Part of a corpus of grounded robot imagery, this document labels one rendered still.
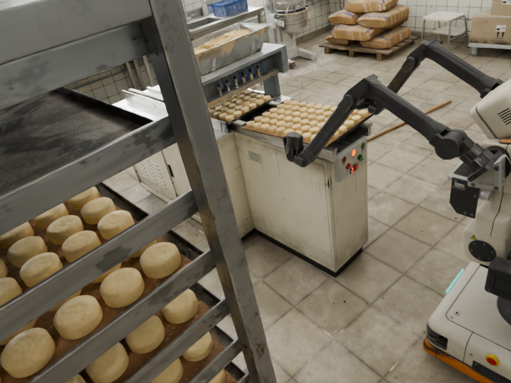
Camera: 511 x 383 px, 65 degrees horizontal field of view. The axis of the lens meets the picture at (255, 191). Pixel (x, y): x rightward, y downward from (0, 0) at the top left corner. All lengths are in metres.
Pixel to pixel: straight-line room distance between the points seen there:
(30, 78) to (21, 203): 0.10
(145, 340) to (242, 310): 0.13
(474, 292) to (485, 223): 0.46
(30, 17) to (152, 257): 0.31
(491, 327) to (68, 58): 1.89
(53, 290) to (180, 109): 0.20
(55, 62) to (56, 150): 0.15
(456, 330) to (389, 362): 0.38
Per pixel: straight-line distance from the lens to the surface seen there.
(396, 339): 2.26
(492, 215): 1.77
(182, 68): 0.38
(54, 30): 0.33
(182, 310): 0.58
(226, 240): 0.47
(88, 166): 0.38
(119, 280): 0.52
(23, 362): 0.50
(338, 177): 2.01
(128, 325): 0.49
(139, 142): 0.40
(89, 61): 0.37
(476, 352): 1.98
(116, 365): 0.56
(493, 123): 1.56
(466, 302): 2.09
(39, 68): 0.36
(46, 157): 0.48
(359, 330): 2.27
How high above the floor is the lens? 1.84
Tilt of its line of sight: 34 degrees down
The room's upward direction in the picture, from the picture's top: 12 degrees counter-clockwise
